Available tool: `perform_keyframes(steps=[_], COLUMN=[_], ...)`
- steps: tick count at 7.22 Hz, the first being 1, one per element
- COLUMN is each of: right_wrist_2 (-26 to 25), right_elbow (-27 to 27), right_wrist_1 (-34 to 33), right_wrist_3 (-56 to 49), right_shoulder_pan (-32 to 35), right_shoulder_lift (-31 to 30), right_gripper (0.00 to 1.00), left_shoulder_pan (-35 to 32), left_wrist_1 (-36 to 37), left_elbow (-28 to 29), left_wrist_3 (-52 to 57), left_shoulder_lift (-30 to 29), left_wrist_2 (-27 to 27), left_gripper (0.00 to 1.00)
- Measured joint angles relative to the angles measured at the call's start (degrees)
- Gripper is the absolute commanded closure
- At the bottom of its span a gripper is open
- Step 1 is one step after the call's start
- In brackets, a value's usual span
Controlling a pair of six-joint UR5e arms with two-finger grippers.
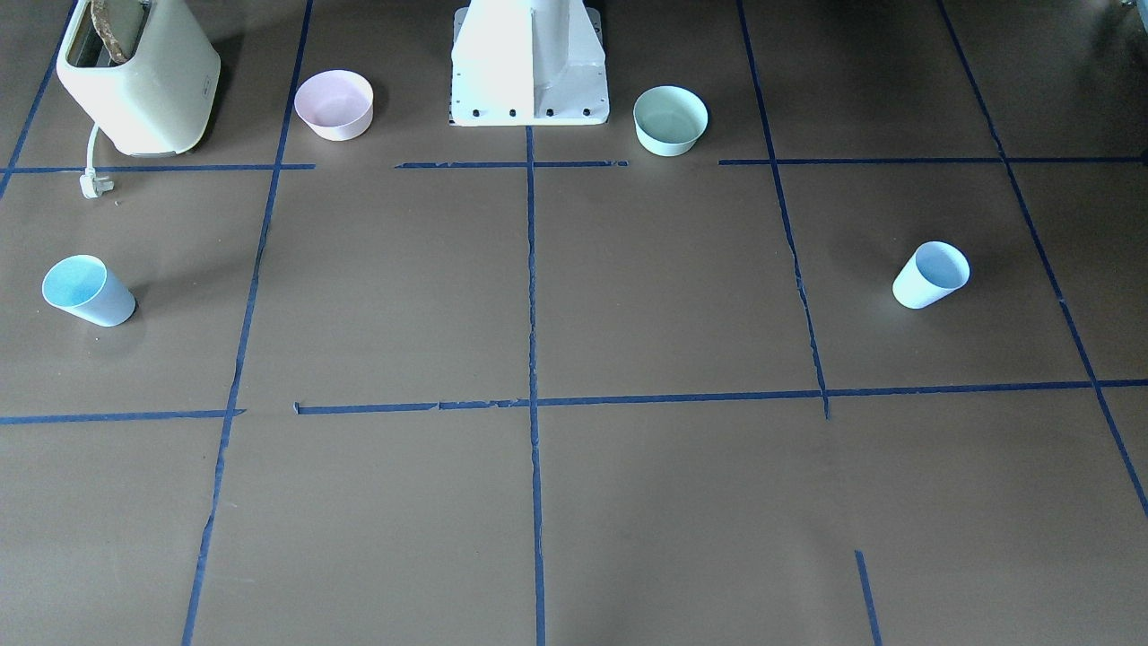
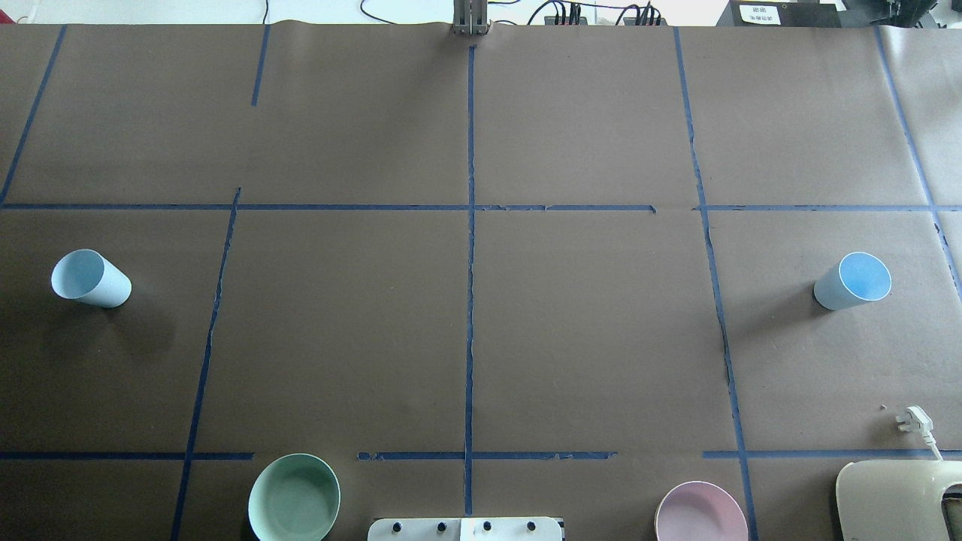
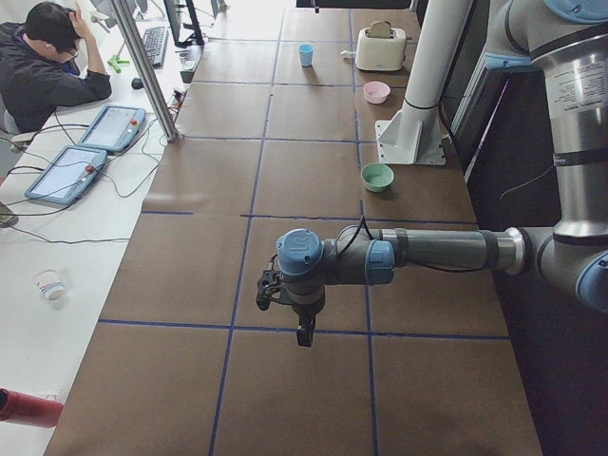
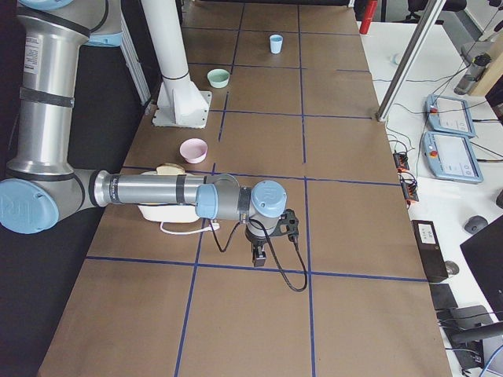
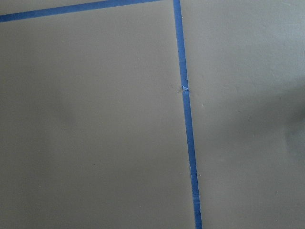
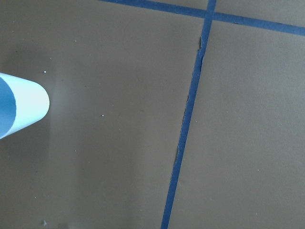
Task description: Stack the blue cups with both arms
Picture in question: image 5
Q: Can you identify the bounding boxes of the long blue tape strip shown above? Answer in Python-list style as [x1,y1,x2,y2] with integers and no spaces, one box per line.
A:
[173,0,203,229]

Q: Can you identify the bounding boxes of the crossing blue tape strip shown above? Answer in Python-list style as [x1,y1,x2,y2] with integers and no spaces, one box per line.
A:
[0,0,156,23]

